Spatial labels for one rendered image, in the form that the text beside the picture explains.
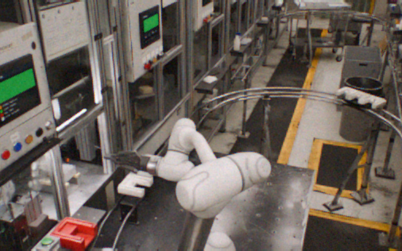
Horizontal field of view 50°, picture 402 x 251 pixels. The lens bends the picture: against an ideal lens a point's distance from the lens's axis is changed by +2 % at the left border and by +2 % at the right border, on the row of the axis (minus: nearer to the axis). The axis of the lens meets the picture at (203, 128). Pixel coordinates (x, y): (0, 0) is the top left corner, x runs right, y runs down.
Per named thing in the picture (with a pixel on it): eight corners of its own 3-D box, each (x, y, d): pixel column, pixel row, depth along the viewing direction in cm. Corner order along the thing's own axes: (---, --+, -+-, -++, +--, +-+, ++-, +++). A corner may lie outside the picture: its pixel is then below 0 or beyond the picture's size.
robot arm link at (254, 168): (241, 146, 155) (210, 157, 147) (272, 143, 139) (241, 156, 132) (250, 180, 155) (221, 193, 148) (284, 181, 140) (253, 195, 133)
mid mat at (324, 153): (369, 202, 361) (369, 201, 360) (302, 189, 376) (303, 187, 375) (368, 146, 445) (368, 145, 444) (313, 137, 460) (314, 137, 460)
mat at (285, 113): (281, 183, 385) (281, 181, 384) (219, 171, 401) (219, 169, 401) (328, 28, 877) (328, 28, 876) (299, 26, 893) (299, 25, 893)
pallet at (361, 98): (333, 101, 354) (334, 90, 349) (343, 96, 362) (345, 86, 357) (373, 115, 329) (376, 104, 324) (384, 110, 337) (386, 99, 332)
